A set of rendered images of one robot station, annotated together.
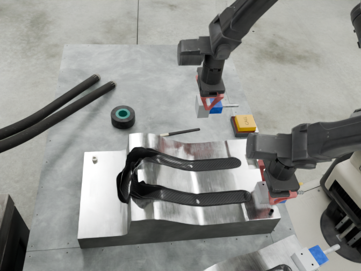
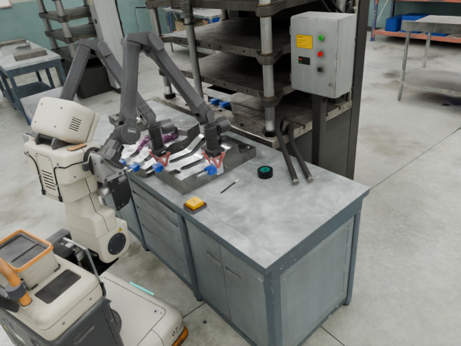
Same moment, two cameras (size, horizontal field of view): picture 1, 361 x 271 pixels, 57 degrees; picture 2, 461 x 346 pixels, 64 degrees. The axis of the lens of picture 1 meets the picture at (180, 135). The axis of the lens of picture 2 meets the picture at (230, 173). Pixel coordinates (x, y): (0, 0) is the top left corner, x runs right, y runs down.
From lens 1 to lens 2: 2.25 m
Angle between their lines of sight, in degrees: 97
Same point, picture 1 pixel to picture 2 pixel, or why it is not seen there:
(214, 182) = (188, 160)
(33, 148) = (402, 280)
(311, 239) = (127, 305)
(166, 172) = not seen: hidden behind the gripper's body
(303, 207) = (138, 326)
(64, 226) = not seen: hidden behind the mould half
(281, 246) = (149, 164)
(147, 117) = (255, 182)
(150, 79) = (282, 200)
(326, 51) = not seen: outside the picture
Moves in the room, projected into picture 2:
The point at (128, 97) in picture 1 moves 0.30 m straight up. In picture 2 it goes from (279, 185) to (277, 128)
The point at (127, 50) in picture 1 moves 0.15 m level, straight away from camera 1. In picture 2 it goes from (328, 209) to (359, 223)
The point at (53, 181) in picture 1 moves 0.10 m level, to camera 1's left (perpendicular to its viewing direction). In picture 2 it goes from (261, 147) to (274, 143)
